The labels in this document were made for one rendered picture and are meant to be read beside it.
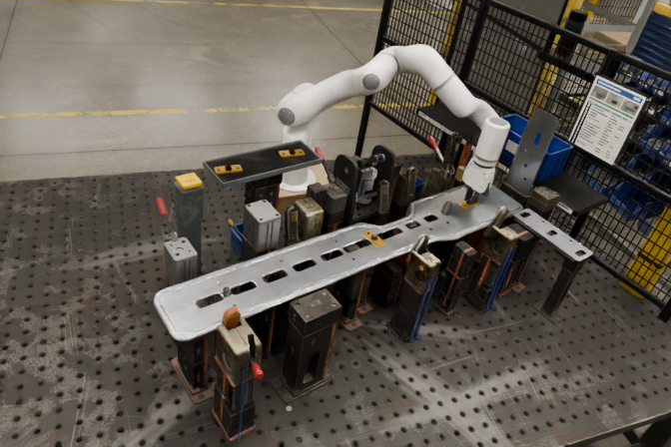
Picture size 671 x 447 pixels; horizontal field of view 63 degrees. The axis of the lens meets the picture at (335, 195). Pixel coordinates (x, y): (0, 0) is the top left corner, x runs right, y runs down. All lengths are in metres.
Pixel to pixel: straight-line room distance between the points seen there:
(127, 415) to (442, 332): 1.04
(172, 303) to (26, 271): 0.74
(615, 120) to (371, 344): 1.25
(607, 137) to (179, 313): 1.70
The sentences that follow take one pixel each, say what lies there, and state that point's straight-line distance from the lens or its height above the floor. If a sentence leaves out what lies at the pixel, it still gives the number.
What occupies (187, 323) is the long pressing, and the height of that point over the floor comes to 1.00.
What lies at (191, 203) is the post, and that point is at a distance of 1.70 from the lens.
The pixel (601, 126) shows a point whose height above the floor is 1.27.
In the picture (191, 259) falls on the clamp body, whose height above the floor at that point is 1.05.
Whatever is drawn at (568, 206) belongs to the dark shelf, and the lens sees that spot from 2.26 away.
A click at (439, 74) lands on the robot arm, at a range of 1.87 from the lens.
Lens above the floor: 2.11
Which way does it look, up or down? 34 degrees down
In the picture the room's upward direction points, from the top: 10 degrees clockwise
